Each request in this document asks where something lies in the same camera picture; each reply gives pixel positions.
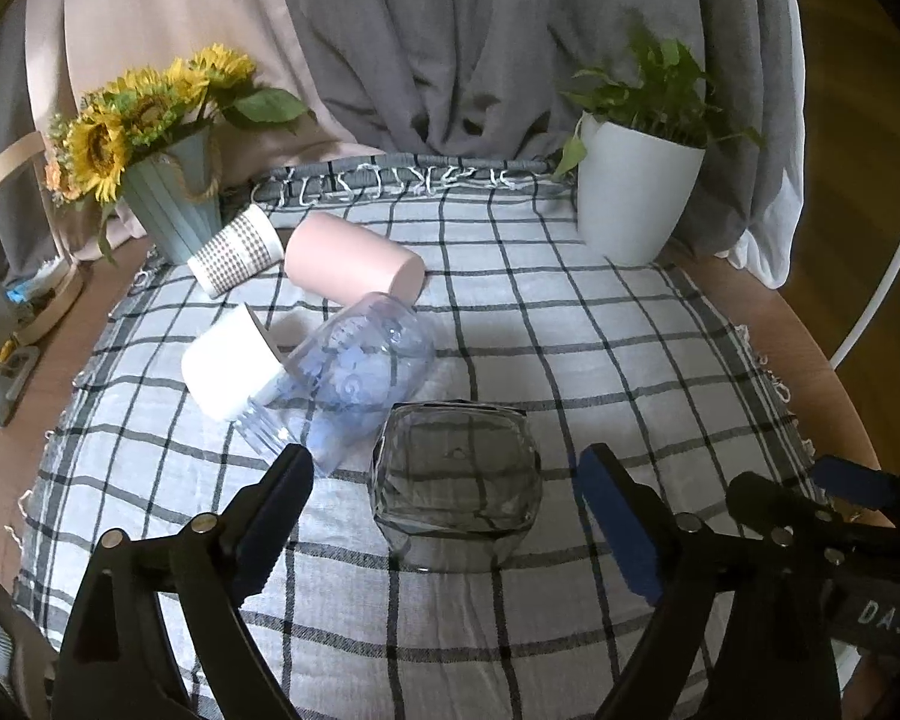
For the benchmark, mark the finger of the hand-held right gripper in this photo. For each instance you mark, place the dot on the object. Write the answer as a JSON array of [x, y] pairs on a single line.
[[862, 484], [776, 502]]

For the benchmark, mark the white dotted paper cup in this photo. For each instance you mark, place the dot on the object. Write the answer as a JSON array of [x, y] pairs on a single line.
[[232, 251]]

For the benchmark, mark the green leafy plant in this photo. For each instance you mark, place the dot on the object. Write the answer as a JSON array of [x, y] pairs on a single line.
[[645, 90]]

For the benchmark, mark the clear blue patterned glass cup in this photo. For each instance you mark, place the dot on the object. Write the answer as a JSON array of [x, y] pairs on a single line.
[[360, 375]]

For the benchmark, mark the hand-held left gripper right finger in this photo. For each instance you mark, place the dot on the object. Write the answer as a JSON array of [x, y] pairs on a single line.
[[621, 521]]

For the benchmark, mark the white plant pot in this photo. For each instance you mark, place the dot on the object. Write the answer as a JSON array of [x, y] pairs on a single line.
[[634, 195]]

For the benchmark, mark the pink cup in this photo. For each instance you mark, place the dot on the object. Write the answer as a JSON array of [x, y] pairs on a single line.
[[349, 255]]

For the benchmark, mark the pale blue ribbed vase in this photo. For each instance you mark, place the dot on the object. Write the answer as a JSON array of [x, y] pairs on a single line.
[[176, 199]]

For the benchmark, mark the smoky grey glass cup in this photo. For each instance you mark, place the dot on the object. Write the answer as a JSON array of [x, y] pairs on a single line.
[[457, 487]]

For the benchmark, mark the curved wooden chair back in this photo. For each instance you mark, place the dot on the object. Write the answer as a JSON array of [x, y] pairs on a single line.
[[0, 169]]

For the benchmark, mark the checked grey white tablecloth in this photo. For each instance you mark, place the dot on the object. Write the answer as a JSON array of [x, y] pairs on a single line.
[[570, 360]]

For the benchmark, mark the sunflower bouquet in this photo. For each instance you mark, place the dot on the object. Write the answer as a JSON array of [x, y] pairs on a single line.
[[131, 120]]

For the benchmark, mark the plain white cup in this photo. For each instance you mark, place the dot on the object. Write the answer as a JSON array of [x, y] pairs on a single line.
[[225, 371]]

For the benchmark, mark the white cloth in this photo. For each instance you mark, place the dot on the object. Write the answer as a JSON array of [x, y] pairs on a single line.
[[769, 240]]

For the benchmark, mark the grey curtain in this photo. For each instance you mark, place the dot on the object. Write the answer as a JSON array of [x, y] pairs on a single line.
[[480, 37]]

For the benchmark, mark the beige pink cloth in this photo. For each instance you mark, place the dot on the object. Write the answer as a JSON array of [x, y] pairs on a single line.
[[157, 7]]

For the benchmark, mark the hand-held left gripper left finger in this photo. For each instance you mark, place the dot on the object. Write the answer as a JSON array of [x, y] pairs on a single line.
[[266, 532]]

